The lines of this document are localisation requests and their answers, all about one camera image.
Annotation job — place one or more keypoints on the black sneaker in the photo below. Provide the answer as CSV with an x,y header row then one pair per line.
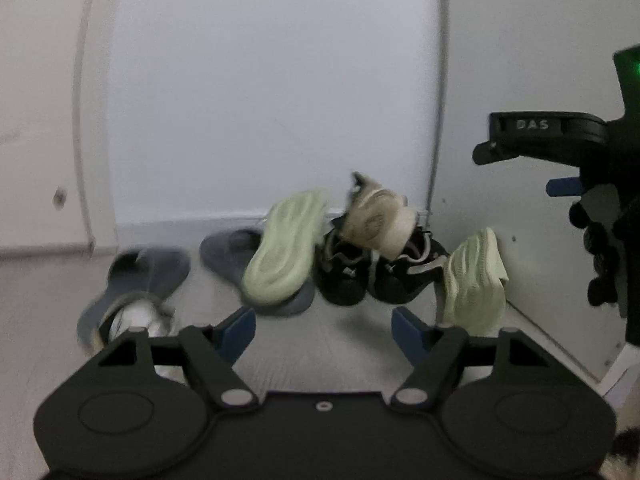
x,y
340,280
400,280

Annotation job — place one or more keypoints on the person's right hand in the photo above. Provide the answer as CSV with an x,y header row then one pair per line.
x,y
602,240

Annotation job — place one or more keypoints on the white door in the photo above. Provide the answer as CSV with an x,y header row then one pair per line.
x,y
35,110

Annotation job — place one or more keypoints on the tan white sneaker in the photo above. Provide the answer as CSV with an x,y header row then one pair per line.
x,y
137,315
375,220

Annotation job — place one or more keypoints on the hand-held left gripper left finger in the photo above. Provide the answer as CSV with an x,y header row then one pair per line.
x,y
240,331

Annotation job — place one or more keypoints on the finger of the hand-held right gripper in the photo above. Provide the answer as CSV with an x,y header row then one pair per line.
x,y
540,135
564,187

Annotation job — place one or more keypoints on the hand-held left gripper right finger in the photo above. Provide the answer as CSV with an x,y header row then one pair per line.
x,y
407,334

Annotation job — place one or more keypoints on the grey slide slipper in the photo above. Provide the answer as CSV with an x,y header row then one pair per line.
x,y
150,270
225,255

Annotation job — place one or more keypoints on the round metal door stop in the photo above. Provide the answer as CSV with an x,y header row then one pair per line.
x,y
60,197

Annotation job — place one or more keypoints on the light green slide slipper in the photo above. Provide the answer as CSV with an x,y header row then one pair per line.
x,y
470,280
280,245

